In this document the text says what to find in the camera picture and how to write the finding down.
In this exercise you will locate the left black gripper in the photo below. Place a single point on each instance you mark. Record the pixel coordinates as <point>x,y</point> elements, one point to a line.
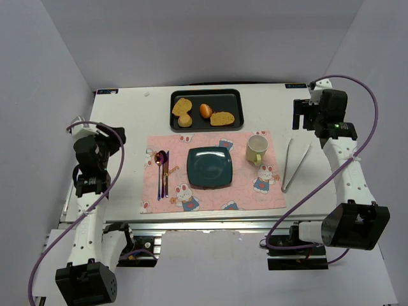
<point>115,135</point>

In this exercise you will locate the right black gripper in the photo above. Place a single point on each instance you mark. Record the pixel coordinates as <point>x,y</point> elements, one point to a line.
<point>301,114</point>

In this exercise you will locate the glossy orange bread bun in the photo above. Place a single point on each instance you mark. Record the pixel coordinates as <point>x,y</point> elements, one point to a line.
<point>205,111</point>

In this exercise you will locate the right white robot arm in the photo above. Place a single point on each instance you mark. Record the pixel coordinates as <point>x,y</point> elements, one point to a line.
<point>357,221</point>

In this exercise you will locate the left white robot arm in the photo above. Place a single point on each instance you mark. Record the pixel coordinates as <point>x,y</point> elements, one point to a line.
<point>89,276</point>

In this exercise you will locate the oval toasted bread slice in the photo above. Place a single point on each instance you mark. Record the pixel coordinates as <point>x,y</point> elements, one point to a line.
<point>222,119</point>

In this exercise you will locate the small round bread roll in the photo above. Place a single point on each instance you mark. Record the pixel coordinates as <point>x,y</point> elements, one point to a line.
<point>185,121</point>

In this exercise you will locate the round toasted bread slice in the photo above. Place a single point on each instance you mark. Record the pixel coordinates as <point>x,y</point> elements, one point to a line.
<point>181,107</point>

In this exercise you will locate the right blue table label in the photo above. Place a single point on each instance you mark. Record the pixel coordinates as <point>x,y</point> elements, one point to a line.
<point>296,86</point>

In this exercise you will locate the blue table label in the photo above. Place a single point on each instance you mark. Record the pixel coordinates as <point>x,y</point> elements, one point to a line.
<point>106,91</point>
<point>296,86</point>

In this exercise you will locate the left blue table label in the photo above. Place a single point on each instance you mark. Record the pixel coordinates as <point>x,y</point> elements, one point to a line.
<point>106,91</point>

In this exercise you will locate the iridescent spoon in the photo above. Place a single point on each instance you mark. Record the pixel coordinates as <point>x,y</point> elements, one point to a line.
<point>158,161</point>

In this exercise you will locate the pale green mug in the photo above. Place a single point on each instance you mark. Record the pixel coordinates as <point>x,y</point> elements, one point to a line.
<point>257,145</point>

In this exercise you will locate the iridescent knife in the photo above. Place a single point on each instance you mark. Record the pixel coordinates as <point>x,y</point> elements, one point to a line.
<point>164,191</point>

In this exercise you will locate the black baking tray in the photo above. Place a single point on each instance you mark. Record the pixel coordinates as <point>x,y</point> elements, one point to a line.
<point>220,100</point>

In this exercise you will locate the pink bunny placemat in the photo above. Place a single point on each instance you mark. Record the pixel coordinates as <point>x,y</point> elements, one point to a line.
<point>252,187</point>

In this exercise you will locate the dark teal square plate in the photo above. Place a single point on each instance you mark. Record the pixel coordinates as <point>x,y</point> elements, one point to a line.
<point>209,167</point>

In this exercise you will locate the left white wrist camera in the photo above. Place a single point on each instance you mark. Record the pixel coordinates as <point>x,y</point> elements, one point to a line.
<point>79,128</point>

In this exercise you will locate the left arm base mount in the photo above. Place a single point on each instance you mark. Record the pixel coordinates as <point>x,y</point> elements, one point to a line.
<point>138,250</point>

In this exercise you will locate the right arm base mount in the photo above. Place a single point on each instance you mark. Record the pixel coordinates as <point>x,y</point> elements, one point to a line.
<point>293,259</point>

